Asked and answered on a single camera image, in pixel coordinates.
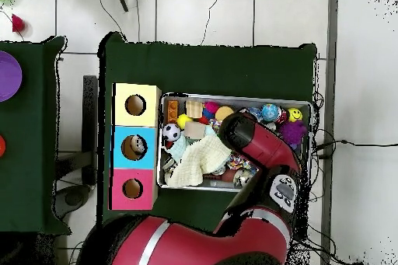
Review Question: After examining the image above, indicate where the small soccer ball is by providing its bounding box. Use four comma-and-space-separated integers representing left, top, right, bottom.
162, 122, 182, 142

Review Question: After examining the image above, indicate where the mint green waffle cloth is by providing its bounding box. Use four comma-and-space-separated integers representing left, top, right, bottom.
164, 126, 218, 163

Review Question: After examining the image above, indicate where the dark green table cloth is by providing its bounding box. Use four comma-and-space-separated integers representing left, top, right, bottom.
96, 31, 318, 237
0, 35, 72, 235

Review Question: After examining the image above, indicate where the purple spiky toy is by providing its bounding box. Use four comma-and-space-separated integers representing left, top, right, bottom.
279, 120, 308, 150

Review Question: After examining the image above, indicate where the yellow smiley ball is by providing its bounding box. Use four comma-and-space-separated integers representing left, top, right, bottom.
287, 107, 303, 123

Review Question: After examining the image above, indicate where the black power cable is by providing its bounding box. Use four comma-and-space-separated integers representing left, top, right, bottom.
313, 138, 398, 152

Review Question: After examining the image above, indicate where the plain wooden cube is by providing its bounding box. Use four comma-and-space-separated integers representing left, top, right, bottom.
183, 120, 207, 140

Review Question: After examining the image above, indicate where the purple bowl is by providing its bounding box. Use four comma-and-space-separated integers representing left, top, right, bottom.
0, 50, 23, 103

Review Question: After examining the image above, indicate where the shallow clear mesh bin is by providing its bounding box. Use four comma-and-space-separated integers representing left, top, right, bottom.
156, 92, 313, 197

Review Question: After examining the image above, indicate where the blue globe ball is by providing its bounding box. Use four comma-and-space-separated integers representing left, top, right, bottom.
260, 103, 281, 123

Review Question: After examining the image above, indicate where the small red floor toy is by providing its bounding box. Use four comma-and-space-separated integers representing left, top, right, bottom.
11, 12, 26, 33

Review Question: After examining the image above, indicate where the yellow tennis ball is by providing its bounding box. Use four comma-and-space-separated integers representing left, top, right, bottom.
176, 113, 194, 130

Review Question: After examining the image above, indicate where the cream waffle cloth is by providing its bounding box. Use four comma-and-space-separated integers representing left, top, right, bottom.
167, 135, 232, 188

